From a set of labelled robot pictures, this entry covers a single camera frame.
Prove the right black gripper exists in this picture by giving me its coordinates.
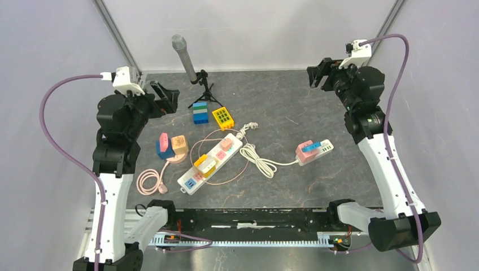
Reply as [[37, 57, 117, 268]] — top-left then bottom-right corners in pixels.
[[308, 57, 362, 111]]

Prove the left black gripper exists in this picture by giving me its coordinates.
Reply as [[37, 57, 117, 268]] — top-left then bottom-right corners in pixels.
[[118, 80, 180, 139]]

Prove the small white USB power strip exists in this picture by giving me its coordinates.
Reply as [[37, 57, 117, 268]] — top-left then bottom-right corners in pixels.
[[296, 139, 334, 166]]

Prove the pink USB charger plug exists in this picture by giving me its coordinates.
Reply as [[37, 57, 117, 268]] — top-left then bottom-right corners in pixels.
[[221, 138, 233, 152]]

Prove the white charger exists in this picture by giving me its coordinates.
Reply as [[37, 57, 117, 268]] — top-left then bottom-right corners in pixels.
[[197, 155, 216, 174]]

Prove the blue plug adapter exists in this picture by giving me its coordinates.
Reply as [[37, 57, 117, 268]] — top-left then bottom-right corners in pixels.
[[302, 142, 321, 152]]

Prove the yellow cube socket adapter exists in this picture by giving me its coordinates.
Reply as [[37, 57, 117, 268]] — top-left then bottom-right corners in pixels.
[[193, 154, 217, 178]]

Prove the large white power strip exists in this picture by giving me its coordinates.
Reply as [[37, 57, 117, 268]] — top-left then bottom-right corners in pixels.
[[177, 133, 243, 195]]

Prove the pink cube socket adapter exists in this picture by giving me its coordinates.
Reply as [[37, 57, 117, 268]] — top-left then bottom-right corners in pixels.
[[295, 140, 319, 163]]

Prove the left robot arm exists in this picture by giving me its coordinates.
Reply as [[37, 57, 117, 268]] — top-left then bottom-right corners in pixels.
[[73, 81, 180, 270]]

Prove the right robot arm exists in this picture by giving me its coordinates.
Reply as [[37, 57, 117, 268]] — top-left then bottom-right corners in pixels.
[[307, 58, 441, 252]]

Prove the pink plug on blue cube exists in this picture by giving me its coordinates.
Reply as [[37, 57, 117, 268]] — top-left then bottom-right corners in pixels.
[[159, 133, 169, 152]]

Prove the blue green stacked block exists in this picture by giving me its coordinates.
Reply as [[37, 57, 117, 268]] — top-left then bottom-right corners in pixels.
[[192, 102, 209, 125]]

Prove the wooden tan cube adapter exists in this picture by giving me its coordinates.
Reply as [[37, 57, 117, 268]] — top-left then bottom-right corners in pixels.
[[171, 135, 189, 155]]

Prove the black microphone tripod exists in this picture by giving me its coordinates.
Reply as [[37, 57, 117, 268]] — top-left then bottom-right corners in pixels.
[[188, 69, 223, 108]]

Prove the blue cube adapter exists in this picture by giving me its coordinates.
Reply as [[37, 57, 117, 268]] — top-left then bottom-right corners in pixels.
[[155, 139, 175, 160]]

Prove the yellow grid block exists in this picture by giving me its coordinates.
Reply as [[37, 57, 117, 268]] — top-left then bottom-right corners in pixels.
[[212, 107, 235, 131]]

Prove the grey microphone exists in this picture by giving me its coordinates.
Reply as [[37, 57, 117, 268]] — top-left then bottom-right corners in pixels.
[[171, 34, 198, 84]]

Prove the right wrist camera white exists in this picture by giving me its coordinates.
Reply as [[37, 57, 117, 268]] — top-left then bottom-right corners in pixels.
[[338, 40, 372, 69]]

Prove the thin pink charging cable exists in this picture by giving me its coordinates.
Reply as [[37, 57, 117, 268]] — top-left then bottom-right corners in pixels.
[[189, 128, 250, 186]]

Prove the pink round socket with cable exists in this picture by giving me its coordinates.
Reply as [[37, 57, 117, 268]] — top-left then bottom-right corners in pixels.
[[136, 154, 186, 196]]

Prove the white coiled power cord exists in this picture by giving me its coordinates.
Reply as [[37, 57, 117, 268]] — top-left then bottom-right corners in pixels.
[[233, 123, 300, 180]]

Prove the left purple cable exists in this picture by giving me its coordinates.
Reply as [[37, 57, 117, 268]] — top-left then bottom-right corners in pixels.
[[40, 74, 114, 271]]

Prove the purple cable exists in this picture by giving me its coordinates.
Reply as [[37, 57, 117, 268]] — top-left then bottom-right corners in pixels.
[[40, 74, 114, 271], [360, 33, 425, 264]]

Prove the white slotted cable duct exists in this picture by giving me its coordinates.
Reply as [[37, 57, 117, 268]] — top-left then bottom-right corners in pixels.
[[149, 233, 333, 248]]

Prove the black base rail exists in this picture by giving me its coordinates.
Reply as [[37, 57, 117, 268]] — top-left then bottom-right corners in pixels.
[[142, 207, 365, 242]]

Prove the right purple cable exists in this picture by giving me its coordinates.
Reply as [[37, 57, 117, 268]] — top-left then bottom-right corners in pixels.
[[360, 33, 425, 264]]

